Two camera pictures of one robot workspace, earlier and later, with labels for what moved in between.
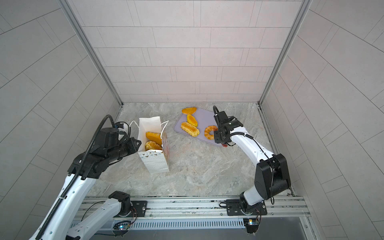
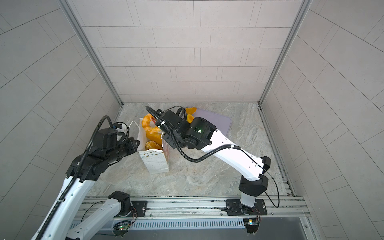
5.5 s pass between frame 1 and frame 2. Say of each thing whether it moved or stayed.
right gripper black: moved
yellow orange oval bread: stayed
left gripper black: stayed
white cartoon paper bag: stayed
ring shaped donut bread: moved
